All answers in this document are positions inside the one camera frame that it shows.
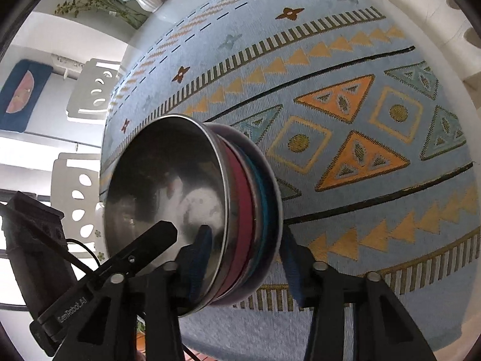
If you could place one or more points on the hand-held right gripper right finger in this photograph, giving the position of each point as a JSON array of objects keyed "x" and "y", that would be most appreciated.
[{"x": 297, "y": 274}]

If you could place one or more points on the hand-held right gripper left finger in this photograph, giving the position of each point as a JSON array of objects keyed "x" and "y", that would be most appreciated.
[{"x": 199, "y": 259}]

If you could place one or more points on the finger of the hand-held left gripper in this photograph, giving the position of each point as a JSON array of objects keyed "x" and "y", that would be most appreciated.
[{"x": 154, "y": 238}]

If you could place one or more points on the red steel bowl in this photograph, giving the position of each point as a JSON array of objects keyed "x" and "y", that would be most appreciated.
[{"x": 169, "y": 180}]

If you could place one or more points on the blue steel bowl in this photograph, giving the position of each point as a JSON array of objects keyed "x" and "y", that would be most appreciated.
[{"x": 265, "y": 195}]

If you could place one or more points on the patterned blue tablecloth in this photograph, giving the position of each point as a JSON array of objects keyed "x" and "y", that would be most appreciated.
[{"x": 338, "y": 158}]

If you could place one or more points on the blue hanging cloth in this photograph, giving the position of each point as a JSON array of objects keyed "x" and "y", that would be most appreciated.
[{"x": 39, "y": 73}]

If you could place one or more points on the glass vase with dried flowers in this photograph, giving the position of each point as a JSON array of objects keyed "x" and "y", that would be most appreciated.
[{"x": 131, "y": 18}]

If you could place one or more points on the white wall shelf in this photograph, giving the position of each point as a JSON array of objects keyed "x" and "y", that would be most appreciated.
[{"x": 67, "y": 66}]

